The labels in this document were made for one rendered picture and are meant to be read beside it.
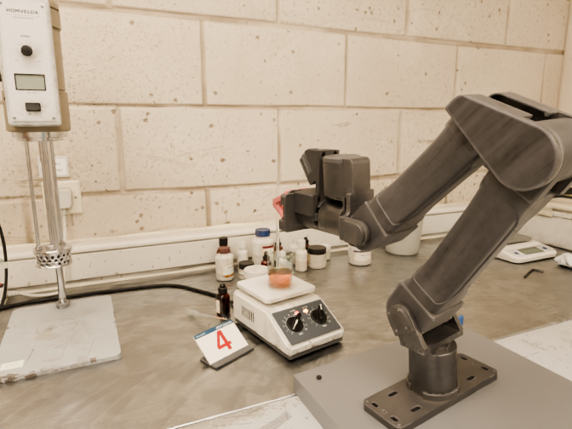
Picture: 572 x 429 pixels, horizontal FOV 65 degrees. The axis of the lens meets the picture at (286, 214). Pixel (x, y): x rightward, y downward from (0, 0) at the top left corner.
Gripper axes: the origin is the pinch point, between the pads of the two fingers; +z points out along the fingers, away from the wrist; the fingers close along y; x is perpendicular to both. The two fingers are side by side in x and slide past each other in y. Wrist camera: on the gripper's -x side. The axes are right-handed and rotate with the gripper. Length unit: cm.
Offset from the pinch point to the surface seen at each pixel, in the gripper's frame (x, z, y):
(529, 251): 23, -8, -88
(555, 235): 22, -7, -108
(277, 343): 23.6, -7.8, 5.8
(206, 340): 22.8, -0.6, 16.1
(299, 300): 18.9, -3.9, -2.2
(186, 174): -0.8, 47.6, -3.7
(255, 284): 17.1, 4.4, 2.3
